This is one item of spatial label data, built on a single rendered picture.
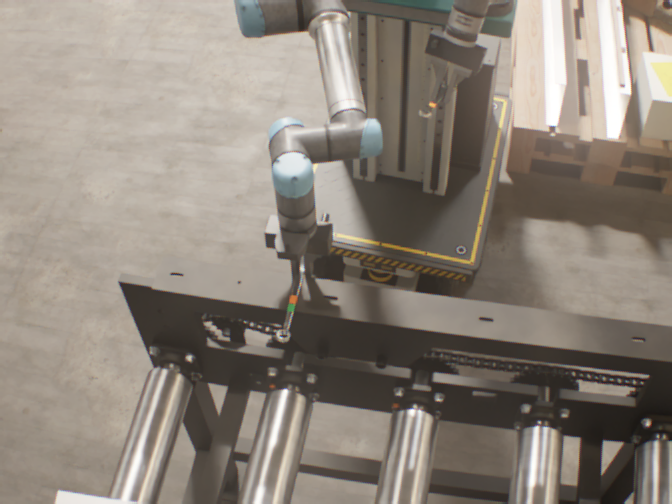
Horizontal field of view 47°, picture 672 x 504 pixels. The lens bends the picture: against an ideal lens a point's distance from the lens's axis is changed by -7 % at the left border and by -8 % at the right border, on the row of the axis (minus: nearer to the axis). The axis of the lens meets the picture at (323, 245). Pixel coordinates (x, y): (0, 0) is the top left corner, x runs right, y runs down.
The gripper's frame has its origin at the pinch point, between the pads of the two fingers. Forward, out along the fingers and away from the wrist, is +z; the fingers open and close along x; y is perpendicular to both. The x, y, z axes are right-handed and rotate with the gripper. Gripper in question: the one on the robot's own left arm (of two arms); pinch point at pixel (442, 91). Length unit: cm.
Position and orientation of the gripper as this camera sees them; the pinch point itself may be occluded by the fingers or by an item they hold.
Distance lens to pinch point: 193.0
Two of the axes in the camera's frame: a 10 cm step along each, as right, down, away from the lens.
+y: -3.4, 4.5, -8.3
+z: -2.3, 8.1, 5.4
